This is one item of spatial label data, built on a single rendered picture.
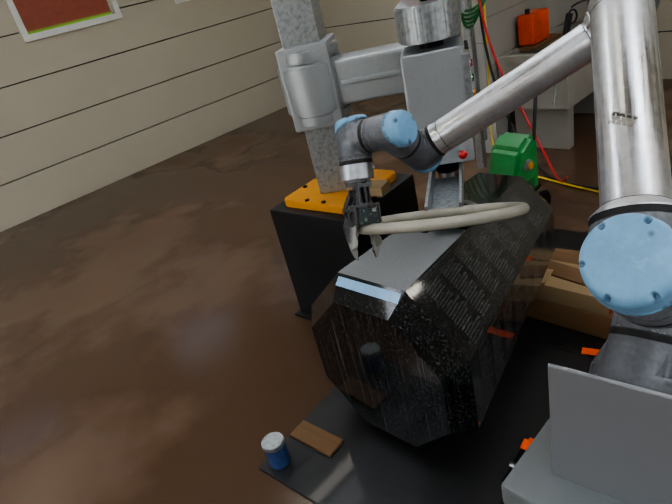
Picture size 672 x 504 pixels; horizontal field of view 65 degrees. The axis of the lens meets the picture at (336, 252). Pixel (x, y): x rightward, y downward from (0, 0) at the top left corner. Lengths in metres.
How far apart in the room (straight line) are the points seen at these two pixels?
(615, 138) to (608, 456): 0.58
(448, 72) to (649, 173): 1.10
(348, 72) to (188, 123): 5.70
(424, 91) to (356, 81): 0.77
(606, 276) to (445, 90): 1.21
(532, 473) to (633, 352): 0.35
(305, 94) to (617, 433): 2.09
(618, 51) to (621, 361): 0.55
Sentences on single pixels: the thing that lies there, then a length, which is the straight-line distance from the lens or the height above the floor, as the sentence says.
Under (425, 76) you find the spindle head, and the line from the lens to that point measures 1.99.
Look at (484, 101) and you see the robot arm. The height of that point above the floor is 1.49.
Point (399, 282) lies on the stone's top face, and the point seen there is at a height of 0.81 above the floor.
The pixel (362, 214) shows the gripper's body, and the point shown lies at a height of 1.28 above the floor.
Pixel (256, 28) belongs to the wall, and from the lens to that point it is 8.99.
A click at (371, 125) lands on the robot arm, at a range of 1.36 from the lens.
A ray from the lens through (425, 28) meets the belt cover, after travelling 1.93.
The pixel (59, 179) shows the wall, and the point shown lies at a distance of 7.59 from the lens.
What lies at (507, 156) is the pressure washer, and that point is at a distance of 3.84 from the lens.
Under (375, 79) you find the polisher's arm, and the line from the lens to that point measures 2.70.
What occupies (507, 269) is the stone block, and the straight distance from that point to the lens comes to 2.25.
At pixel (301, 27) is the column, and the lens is 2.74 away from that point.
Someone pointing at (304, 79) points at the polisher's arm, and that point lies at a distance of 2.70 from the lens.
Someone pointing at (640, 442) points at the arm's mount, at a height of 1.03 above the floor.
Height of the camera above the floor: 1.85
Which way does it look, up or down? 28 degrees down
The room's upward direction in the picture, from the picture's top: 15 degrees counter-clockwise
